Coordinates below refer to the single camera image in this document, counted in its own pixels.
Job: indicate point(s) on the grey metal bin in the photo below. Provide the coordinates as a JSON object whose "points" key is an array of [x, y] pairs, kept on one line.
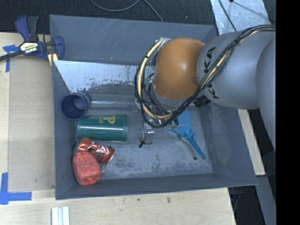
{"points": [[150, 158]]}

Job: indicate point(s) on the green can with gold print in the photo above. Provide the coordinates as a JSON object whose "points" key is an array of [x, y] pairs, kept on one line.
{"points": [[103, 130]]}

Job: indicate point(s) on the copper foil wrapper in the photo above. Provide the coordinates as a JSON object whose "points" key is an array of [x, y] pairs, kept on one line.
{"points": [[103, 152]]}

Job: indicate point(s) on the clear plastic bottle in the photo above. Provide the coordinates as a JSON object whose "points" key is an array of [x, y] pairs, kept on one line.
{"points": [[110, 103]]}

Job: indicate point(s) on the red-orange sponge block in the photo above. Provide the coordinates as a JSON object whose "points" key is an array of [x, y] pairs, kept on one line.
{"points": [[86, 169]]}

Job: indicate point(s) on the dark blue cup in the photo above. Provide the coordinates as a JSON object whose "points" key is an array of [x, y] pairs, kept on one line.
{"points": [[70, 109]]}

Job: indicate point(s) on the black cylinder on white bracket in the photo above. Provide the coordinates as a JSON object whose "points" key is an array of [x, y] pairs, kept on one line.
{"points": [[140, 144]]}

